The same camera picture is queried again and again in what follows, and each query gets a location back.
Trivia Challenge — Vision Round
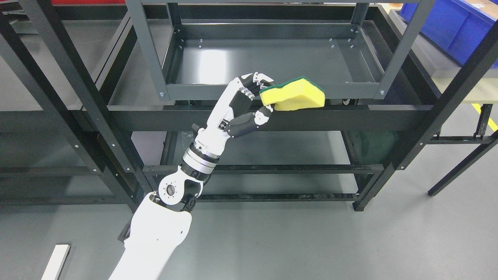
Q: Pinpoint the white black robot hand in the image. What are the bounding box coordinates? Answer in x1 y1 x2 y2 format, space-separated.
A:
191 72 276 158

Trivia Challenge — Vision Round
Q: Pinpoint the dark metal shelf rack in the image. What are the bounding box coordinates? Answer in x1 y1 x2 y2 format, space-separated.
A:
1 0 497 211

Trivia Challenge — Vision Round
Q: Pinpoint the blue plastic bin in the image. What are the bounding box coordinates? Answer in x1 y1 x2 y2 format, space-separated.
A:
421 0 498 65

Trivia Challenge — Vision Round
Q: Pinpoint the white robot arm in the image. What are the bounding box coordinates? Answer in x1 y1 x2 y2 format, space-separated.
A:
110 141 224 280

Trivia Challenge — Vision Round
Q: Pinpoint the grey metal cart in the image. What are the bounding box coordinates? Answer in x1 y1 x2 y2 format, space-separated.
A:
126 0 435 101

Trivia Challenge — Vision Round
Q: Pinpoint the green yellow sponge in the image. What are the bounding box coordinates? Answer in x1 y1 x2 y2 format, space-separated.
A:
260 76 326 112

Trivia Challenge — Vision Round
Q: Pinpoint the white strip on floor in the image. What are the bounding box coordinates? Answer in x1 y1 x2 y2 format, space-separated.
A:
41 244 71 280

